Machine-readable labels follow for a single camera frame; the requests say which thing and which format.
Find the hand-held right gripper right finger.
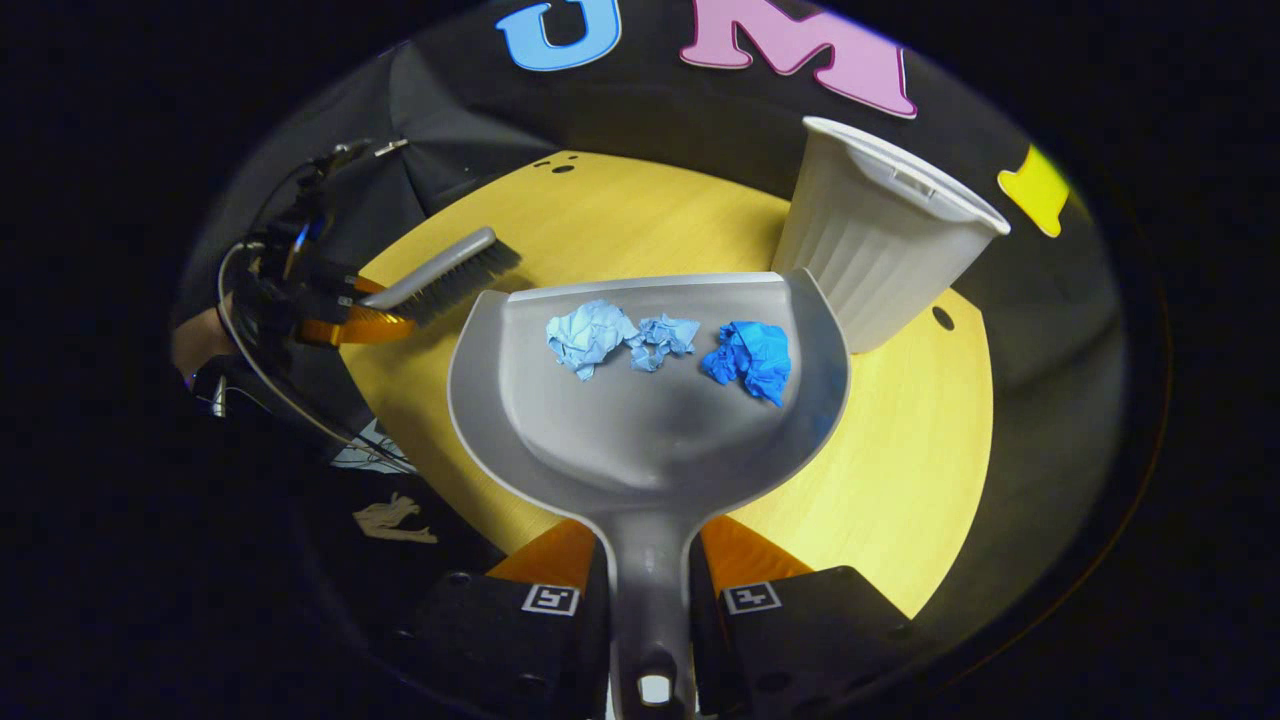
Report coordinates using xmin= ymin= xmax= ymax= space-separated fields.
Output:
xmin=688 ymin=515 xmax=916 ymax=720

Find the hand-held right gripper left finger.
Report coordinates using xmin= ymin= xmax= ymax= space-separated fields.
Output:
xmin=395 ymin=518 xmax=613 ymax=720

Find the small grey broom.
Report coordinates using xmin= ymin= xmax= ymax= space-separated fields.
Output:
xmin=360 ymin=226 xmax=523 ymax=326

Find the grey dustpan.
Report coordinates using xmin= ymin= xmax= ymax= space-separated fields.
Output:
xmin=447 ymin=270 xmax=853 ymax=720

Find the dark blue paper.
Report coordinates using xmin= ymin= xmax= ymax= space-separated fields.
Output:
xmin=700 ymin=320 xmax=793 ymax=407

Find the small light blue paper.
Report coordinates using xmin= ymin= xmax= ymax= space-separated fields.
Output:
xmin=628 ymin=313 xmax=701 ymax=373

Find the white ribbed garbage bin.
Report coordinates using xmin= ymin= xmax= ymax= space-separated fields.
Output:
xmin=770 ymin=116 xmax=1011 ymax=354

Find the yellow wooden desktop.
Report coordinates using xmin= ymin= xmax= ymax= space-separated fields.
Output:
xmin=340 ymin=150 xmax=996 ymax=619

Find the black backdrop cloth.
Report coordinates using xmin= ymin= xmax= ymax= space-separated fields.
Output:
xmin=170 ymin=0 xmax=1131 ymax=651

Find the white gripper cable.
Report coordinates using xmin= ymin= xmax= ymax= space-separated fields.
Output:
xmin=215 ymin=238 xmax=401 ymax=466

